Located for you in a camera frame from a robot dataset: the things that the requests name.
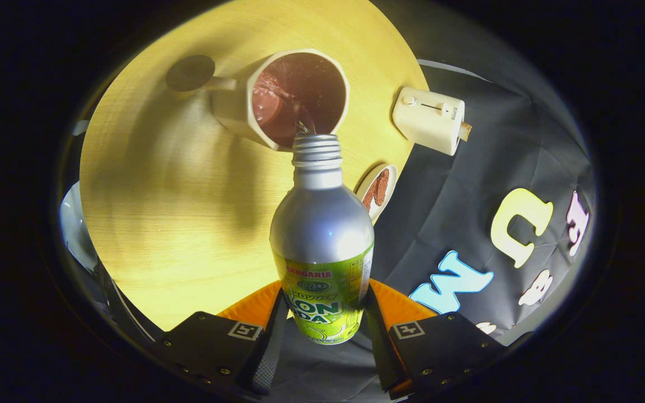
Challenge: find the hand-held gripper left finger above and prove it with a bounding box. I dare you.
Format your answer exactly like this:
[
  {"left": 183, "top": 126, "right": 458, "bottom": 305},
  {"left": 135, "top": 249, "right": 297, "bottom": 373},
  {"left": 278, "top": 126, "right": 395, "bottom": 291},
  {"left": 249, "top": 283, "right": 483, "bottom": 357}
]
[{"left": 152, "top": 280, "right": 291, "bottom": 399}]

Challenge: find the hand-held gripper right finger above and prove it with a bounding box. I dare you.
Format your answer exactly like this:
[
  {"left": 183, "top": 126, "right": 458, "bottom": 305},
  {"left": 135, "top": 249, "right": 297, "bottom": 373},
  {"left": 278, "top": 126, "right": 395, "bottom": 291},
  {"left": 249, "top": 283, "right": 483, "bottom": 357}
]
[{"left": 363, "top": 279, "right": 507, "bottom": 401}]

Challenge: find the silver bottle with green label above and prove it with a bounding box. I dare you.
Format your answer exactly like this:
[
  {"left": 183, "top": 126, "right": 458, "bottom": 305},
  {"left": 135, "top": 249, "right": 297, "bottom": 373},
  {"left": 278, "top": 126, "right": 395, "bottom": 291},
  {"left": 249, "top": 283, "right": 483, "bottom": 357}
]
[{"left": 270, "top": 134, "right": 376, "bottom": 345}]

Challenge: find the wooden cup with handle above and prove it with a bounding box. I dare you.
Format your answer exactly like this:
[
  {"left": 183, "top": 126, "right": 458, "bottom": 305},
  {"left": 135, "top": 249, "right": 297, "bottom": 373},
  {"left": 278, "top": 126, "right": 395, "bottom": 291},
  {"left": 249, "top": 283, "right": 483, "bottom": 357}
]
[{"left": 166, "top": 49, "right": 351, "bottom": 153}]

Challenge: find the black backdrop cloth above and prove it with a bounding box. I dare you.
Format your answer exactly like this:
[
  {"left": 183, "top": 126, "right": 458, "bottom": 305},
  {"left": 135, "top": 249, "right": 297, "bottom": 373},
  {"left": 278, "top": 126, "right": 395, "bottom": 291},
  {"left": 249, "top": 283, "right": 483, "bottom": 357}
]
[{"left": 267, "top": 0, "right": 597, "bottom": 403}]

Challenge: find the white oval plate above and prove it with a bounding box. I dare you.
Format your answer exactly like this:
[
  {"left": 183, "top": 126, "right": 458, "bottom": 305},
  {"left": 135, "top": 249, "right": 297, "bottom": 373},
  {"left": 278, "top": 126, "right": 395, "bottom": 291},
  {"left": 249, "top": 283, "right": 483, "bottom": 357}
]
[{"left": 355, "top": 163, "right": 398, "bottom": 224}]

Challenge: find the wooden table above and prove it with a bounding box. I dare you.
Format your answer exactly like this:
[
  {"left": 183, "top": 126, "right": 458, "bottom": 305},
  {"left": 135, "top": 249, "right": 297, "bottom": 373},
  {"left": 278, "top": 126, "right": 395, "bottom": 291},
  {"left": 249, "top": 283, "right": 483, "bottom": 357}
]
[{"left": 79, "top": 0, "right": 429, "bottom": 332}]

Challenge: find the white toaster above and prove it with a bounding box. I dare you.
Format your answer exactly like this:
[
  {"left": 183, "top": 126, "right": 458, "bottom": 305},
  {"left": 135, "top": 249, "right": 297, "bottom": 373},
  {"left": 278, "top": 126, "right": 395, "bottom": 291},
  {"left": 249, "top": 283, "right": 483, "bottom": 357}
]
[{"left": 392, "top": 86, "right": 466, "bottom": 157}]

